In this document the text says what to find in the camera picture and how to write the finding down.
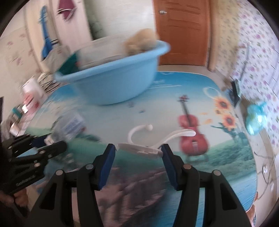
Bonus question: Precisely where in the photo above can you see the clear cotton swab box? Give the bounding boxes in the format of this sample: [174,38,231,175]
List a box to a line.
[44,111,86,145]

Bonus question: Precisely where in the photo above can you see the dustpan with long handle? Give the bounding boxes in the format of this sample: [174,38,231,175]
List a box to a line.
[226,39,251,108]

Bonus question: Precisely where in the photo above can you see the white pink electric kettle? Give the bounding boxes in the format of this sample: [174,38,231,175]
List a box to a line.
[22,77,47,114]

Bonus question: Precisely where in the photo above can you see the dark green snack packet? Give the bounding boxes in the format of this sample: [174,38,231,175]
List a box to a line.
[58,53,79,75]

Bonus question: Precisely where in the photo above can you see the clear toothpick box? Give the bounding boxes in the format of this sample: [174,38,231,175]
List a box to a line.
[76,35,127,70]

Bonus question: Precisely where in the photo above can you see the beige teddy bear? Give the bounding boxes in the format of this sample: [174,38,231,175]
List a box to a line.
[124,28,159,56]

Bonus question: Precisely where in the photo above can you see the brown wooden door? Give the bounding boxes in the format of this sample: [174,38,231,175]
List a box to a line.
[153,0,210,66]

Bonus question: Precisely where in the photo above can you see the maroon hanging towel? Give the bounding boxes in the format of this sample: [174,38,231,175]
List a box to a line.
[57,0,76,21]

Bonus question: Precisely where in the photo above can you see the grey tote bag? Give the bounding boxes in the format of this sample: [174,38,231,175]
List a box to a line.
[40,45,71,73]

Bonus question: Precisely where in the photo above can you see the light wooden wardrobe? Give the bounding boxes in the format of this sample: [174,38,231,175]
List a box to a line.
[23,1,92,72]

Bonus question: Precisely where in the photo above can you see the light blue plastic basin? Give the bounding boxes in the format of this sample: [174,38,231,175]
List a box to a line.
[54,40,171,105]

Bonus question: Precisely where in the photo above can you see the light blue plastic bag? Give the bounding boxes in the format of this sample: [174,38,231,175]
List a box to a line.
[245,102,267,135]

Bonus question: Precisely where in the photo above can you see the blue hanging apron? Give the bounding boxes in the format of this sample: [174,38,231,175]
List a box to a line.
[40,6,53,60]

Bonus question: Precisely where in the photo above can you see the white plastic hanger hook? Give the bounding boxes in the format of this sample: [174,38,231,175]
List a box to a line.
[116,124,196,158]

